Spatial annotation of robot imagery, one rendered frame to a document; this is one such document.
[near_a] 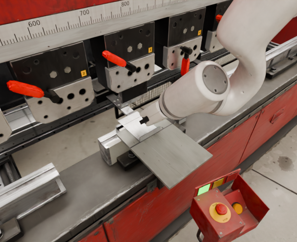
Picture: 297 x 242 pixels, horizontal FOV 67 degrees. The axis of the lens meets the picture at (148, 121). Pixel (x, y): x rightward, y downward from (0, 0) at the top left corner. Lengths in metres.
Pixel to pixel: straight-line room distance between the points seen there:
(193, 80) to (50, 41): 0.29
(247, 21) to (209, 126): 0.66
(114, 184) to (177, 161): 0.24
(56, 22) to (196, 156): 0.50
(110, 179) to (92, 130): 1.48
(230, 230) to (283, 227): 1.06
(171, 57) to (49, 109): 0.38
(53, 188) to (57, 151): 1.41
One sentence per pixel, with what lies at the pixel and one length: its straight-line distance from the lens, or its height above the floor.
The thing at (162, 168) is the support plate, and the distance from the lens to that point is 0.67.
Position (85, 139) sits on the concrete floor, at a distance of 2.19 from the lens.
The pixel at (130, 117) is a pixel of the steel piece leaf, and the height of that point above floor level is 1.00.
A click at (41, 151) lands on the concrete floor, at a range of 2.22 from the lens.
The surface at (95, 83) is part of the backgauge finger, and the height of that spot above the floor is 1.03.
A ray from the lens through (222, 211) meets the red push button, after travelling 0.85.
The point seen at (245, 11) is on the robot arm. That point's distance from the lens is 0.39.
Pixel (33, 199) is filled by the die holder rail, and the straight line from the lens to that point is 0.78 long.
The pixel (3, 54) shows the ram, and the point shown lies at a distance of 0.50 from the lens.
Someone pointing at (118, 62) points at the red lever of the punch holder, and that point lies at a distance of 0.55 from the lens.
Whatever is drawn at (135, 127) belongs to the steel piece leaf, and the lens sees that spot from 0.77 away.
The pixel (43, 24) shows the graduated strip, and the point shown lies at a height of 1.39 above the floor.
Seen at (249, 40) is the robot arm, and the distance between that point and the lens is 0.40.
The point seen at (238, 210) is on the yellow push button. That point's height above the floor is 0.72.
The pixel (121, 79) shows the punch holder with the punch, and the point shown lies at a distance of 0.62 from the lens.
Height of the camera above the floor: 1.54
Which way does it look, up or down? 42 degrees down
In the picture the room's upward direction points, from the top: straight up
